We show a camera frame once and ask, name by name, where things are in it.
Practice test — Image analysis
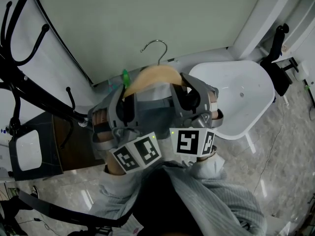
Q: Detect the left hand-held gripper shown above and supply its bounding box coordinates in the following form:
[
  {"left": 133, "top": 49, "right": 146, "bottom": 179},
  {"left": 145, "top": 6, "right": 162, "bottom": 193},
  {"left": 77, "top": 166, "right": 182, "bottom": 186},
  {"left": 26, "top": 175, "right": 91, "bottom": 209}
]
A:
[{"left": 88, "top": 84, "right": 162, "bottom": 175}]

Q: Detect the person's right forearm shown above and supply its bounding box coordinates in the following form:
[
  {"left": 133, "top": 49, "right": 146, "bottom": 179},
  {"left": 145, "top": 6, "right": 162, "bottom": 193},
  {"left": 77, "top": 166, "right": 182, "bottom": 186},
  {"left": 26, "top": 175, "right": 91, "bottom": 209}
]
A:
[{"left": 196, "top": 145, "right": 218, "bottom": 162}]

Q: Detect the black strap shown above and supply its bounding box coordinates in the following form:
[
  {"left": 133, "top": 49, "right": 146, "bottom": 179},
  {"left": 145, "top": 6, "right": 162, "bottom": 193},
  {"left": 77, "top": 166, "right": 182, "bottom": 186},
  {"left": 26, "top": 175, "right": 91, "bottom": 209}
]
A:
[{"left": 18, "top": 190, "right": 129, "bottom": 229}]

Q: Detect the person's left forearm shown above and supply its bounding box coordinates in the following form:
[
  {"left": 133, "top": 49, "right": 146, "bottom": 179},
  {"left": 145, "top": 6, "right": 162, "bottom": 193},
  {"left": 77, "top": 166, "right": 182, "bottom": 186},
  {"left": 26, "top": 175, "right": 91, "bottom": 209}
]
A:
[{"left": 105, "top": 152, "right": 126, "bottom": 176}]

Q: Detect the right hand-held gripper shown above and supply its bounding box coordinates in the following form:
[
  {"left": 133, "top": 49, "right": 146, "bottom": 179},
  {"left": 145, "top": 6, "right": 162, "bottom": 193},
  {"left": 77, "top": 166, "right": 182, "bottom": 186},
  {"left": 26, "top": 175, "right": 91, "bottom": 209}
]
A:
[{"left": 169, "top": 72, "right": 225, "bottom": 157}]

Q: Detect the person's light ribbed sweater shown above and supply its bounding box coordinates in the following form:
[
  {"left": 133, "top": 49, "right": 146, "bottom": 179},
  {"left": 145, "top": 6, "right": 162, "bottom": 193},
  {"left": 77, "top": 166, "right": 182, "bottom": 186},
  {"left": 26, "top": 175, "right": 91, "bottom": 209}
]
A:
[{"left": 90, "top": 153, "right": 267, "bottom": 236}]

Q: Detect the white plastic chair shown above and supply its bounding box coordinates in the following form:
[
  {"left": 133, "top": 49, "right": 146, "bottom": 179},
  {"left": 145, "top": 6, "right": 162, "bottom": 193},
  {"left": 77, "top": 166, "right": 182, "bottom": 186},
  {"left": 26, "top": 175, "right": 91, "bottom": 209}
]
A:
[{"left": 188, "top": 59, "right": 276, "bottom": 154}]

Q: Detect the black wall cable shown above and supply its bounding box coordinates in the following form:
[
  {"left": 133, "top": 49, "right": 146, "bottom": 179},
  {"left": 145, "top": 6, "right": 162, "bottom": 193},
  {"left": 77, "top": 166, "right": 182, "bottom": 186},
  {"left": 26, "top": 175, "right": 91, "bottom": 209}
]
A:
[{"left": 31, "top": 0, "right": 95, "bottom": 86}]

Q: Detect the black bag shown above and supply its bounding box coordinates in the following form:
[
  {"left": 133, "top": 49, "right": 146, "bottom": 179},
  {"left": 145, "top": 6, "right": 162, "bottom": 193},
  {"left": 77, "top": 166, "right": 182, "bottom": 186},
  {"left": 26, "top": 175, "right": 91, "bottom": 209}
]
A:
[{"left": 259, "top": 23, "right": 294, "bottom": 97}]

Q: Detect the green plastic clip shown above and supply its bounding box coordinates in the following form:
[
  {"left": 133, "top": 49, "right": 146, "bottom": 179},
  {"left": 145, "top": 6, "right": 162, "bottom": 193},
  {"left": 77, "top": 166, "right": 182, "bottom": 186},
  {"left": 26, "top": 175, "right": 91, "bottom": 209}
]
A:
[{"left": 122, "top": 68, "right": 131, "bottom": 89}]

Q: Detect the person's left hand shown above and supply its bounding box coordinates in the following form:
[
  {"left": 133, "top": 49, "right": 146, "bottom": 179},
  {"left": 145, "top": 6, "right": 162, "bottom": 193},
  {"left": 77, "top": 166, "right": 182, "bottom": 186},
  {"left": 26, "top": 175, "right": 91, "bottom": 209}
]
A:
[{"left": 92, "top": 108, "right": 111, "bottom": 144}]

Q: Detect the dark wooden cabinet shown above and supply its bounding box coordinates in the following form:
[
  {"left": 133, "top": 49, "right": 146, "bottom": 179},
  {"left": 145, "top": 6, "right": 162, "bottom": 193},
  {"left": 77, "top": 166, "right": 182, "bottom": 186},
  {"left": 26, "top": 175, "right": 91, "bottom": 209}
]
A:
[{"left": 8, "top": 111, "right": 106, "bottom": 181}]

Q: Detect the black coat rack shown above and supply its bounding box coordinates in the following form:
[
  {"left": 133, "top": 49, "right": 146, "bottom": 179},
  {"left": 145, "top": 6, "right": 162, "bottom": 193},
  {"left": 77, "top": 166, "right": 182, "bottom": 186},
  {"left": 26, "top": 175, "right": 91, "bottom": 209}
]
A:
[{"left": 0, "top": 0, "right": 90, "bottom": 150}]

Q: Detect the grey clothing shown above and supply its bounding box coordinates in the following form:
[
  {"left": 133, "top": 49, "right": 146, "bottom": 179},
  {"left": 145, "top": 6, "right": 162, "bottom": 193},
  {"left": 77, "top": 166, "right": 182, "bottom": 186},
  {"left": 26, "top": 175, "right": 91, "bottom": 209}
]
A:
[{"left": 132, "top": 81, "right": 178, "bottom": 141}]

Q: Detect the person's right hand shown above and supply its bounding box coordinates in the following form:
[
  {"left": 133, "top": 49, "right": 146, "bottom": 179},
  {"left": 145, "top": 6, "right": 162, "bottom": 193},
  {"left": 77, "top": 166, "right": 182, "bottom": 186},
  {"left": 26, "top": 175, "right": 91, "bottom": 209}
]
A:
[{"left": 208, "top": 91, "right": 224, "bottom": 120}]

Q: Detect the wooden hanger with metal hook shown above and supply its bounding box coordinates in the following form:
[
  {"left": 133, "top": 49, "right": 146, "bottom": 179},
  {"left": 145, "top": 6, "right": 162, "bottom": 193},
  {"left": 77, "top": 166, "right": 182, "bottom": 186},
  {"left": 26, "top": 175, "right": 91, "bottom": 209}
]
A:
[{"left": 122, "top": 39, "right": 186, "bottom": 99}]

